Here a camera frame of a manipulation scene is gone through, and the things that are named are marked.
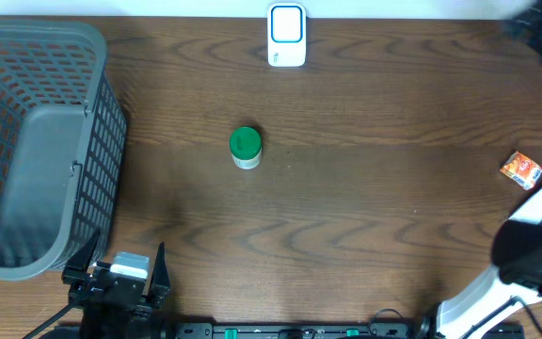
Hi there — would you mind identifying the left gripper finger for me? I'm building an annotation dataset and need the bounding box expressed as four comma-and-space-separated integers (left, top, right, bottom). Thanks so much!
148, 242, 170, 309
64, 229, 101, 273

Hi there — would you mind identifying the white green carton box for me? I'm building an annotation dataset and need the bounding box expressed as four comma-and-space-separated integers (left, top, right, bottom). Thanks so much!
509, 187, 542, 224

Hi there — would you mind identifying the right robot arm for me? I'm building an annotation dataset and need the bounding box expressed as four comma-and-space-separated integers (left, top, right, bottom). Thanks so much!
411, 0, 542, 338

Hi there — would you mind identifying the white barcode scanner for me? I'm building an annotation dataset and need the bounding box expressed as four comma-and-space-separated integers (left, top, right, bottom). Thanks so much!
267, 3, 307, 68

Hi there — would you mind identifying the orange snack packet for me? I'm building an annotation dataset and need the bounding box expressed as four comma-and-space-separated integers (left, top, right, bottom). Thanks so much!
500, 151, 542, 190

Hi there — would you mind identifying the green lid jar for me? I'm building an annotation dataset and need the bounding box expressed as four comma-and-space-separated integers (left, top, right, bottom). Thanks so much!
230, 126, 263, 170

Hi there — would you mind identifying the grey plastic mesh basket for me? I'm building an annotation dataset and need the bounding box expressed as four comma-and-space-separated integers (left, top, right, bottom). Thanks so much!
0, 19, 128, 281

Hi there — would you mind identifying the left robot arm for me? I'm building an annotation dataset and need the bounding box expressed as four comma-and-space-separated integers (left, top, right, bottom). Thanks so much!
29, 232, 174, 338

